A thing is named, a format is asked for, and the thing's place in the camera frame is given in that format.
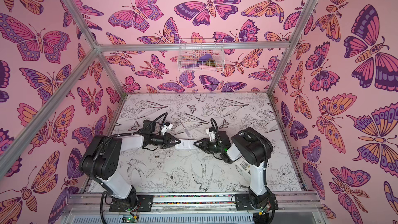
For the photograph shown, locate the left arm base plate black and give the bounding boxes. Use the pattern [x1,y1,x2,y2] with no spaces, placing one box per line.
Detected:
[109,195,154,213]

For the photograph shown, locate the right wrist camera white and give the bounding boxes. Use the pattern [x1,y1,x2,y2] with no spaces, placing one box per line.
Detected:
[206,128,217,142]

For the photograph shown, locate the purple item in basket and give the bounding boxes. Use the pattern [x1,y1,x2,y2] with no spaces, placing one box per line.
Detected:
[198,54,213,64]

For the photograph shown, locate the green circuit board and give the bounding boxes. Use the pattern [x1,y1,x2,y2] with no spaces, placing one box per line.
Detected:
[122,215,138,224]

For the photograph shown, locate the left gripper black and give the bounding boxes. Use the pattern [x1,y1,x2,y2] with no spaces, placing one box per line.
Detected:
[150,133,181,149]

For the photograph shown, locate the aluminium front rail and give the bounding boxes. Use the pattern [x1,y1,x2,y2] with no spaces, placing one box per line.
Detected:
[64,191,322,214]

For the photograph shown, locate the white remote control green buttons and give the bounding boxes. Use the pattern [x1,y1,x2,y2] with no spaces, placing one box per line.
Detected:
[175,140,197,149]

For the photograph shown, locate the white remote control with display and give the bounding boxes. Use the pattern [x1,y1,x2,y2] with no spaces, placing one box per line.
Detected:
[234,158,251,182]

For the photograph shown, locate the white wire basket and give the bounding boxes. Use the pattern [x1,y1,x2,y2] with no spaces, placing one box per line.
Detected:
[176,38,225,73]

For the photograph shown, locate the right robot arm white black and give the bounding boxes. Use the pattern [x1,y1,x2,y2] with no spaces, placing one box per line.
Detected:
[193,128,276,210]

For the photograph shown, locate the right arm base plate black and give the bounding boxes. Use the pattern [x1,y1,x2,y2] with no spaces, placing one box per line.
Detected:
[234,192,279,212]

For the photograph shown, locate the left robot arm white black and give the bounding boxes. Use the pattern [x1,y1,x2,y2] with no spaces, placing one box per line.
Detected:
[79,120,181,208]

